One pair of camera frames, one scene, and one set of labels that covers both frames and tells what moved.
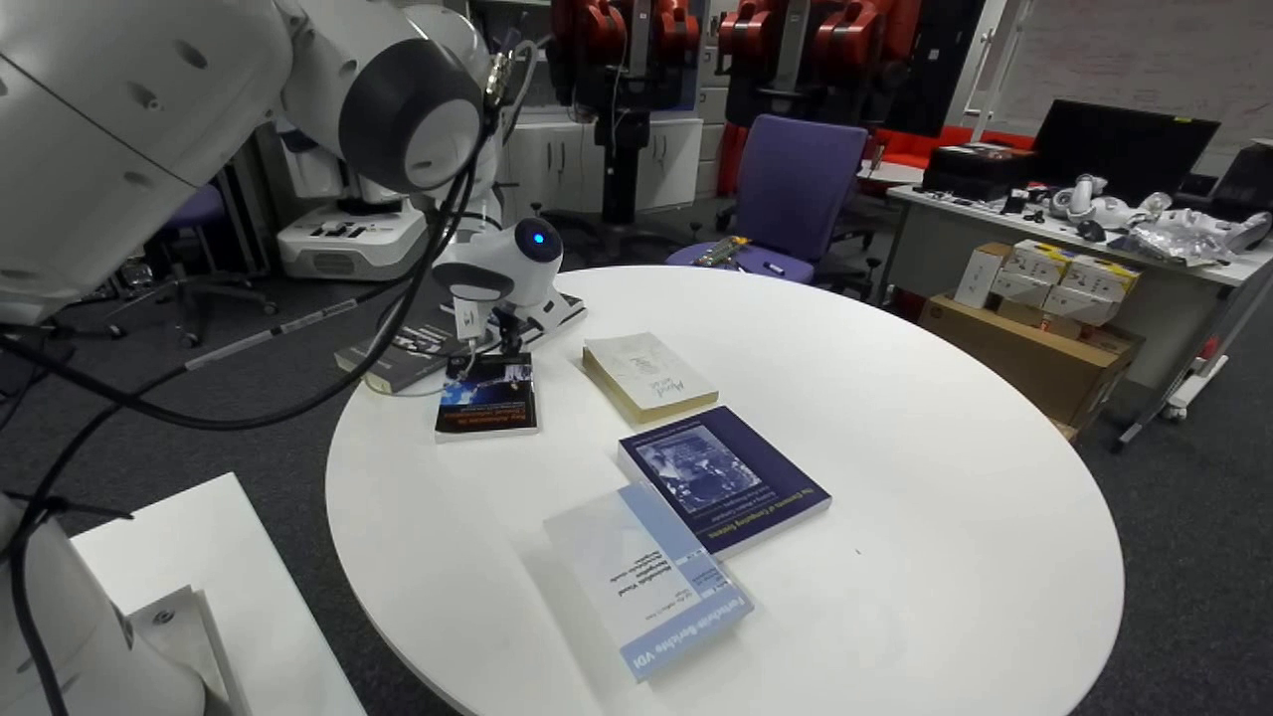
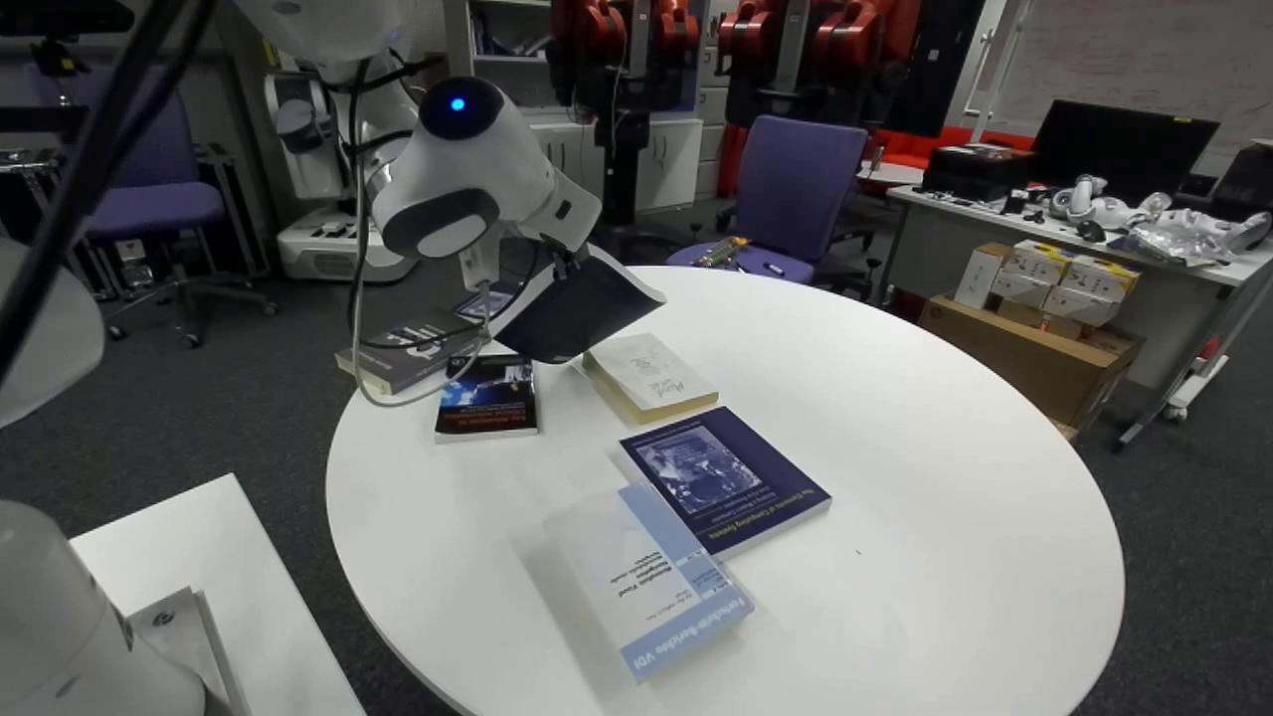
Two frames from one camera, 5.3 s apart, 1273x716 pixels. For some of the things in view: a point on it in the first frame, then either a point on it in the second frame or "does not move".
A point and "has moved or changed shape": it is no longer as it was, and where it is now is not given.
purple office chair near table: [799, 179] does not move
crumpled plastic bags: [1179, 231] does not move
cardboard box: [1067, 366] does not move
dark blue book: [546, 314] has moved or changed shape
